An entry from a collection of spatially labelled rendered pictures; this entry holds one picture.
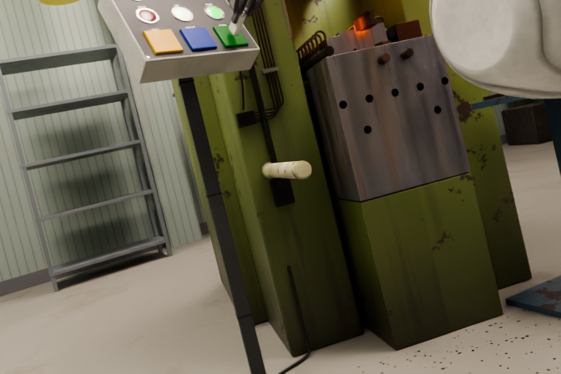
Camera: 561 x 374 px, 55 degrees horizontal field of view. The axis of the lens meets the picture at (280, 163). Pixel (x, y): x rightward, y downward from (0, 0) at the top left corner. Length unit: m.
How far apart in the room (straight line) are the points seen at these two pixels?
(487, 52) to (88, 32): 5.14
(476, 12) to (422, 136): 1.27
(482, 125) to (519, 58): 1.61
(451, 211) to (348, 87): 0.51
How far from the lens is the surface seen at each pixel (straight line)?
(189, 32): 1.43
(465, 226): 1.79
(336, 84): 1.63
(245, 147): 1.75
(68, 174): 5.25
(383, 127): 1.67
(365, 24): 1.72
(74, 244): 5.26
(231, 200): 2.19
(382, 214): 1.67
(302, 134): 1.79
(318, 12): 2.25
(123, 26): 1.41
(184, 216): 5.14
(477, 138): 2.05
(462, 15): 0.47
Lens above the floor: 0.69
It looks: 2 degrees down
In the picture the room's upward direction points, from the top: 14 degrees counter-clockwise
